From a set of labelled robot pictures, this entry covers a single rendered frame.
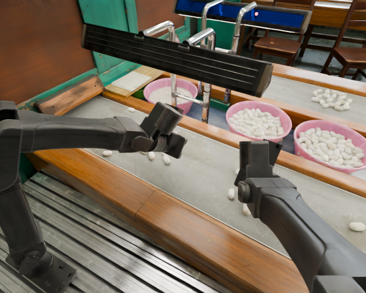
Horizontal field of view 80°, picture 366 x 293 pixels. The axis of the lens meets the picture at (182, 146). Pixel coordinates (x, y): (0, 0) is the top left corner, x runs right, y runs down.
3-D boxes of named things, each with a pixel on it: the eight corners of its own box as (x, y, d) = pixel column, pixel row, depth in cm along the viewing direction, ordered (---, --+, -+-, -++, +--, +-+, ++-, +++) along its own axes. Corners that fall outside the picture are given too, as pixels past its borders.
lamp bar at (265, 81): (260, 99, 51) (269, 70, 46) (81, 48, 75) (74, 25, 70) (270, 85, 56) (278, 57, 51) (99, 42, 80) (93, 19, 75)
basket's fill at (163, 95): (177, 123, 103) (177, 113, 99) (140, 109, 111) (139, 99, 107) (200, 101, 117) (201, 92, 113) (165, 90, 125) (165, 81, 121)
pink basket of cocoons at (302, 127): (359, 198, 74) (376, 181, 68) (279, 167, 84) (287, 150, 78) (360, 151, 91) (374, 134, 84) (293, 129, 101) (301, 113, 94)
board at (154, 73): (125, 98, 103) (125, 96, 103) (103, 89, 109) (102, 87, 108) (166, 71, 124) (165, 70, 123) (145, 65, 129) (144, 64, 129)
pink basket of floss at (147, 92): (202, 118, 107) (203, 102, 100) (147, 125, 103) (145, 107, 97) (190, 91, 126) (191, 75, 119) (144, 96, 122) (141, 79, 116)
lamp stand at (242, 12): (228, 112, 111) (245, 11, 80) (193, 101, 118) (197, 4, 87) (241, 95, 122) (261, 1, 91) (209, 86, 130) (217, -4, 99)
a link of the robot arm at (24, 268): (29, 221, 54) (3, 234, 52) (36, 251, 49) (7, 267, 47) (41, 232, 59) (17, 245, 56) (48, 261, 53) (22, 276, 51)
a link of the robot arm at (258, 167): (228, 142, 50) (242, 139, 38) (265, 142, 50) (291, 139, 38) (228, 192, 50) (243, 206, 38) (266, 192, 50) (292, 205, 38)
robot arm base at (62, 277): (14, 226, 59) (-12, 250, 55) (67, 261, 53) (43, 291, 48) (28, 238, 65) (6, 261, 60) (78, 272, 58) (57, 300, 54)
